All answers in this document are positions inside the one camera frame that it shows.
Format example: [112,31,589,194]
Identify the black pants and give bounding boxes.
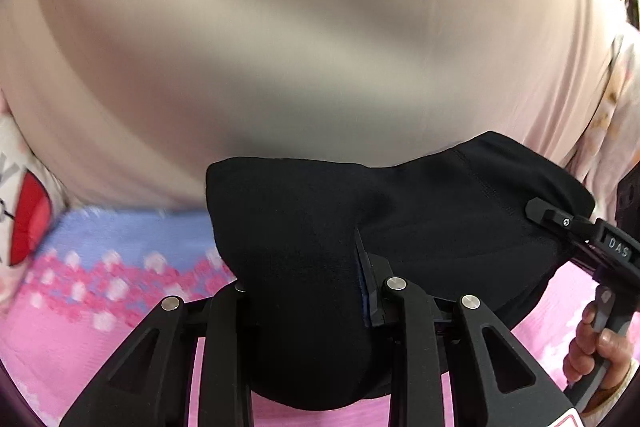
[206,132,594,411]

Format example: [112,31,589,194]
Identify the right hand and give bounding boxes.
[563,300,640,415]

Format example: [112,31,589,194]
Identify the floral cream blanket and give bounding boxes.
[560,0,639,221]

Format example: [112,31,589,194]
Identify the pink rose bed sheet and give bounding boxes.
[1,208,596,426]

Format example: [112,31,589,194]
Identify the white cat face pillow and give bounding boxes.
[0,105,67,311]

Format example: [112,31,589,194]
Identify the beige quilt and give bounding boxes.
[1,0,608,208]

